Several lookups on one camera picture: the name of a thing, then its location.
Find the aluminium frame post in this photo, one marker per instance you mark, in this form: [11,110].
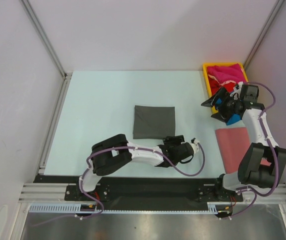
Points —
[275,11]
[37,25]

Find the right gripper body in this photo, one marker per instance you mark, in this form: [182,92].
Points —
[228,106]

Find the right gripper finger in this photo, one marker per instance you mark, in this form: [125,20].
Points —
[216,99]
[222,117]

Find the white slotted cable duct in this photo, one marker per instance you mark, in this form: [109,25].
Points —
[209,208]

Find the folded dusty red t-shirt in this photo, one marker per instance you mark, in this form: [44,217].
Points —
[233,144]

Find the magenta pink t-shirt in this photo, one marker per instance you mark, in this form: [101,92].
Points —
[223,74]

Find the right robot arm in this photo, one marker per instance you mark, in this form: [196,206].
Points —
[262,166]

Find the right aluminium frame post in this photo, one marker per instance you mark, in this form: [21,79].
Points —
[275,11]

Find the yellow plastic bin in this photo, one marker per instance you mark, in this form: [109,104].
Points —
[219,63]

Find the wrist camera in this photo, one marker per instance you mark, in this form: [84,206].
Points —
[195,145]
[235,94]

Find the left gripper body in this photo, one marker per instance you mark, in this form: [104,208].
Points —
[173,141]

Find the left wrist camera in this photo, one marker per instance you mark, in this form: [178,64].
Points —
[195,145]

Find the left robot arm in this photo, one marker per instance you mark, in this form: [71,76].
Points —
[112,154]

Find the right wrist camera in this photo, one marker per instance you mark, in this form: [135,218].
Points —
[235,94]

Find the left aluminium frame post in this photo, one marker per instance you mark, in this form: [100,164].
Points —
[37,25]

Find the dark grey t-shirt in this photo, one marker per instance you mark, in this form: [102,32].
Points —
[151,122]

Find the blue t-shirt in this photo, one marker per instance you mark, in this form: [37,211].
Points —
[228,106]

